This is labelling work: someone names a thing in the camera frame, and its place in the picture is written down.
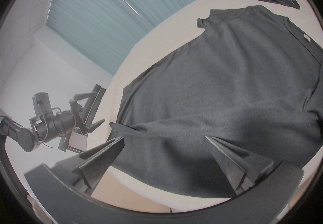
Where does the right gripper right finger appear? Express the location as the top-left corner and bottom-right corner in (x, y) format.
(204, 135), (275, 192)

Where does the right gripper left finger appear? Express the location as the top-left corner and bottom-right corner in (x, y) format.
(57, 137), (125, 191)

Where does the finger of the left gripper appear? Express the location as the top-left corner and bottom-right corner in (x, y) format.
(86, 118), (105, 134)
(73, 92), (98, 101)

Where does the black T-shirt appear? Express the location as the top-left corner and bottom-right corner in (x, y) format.
(109, 5), (323, 198)

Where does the bed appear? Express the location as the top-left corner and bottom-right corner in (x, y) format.
(105, 0), (323, 213)

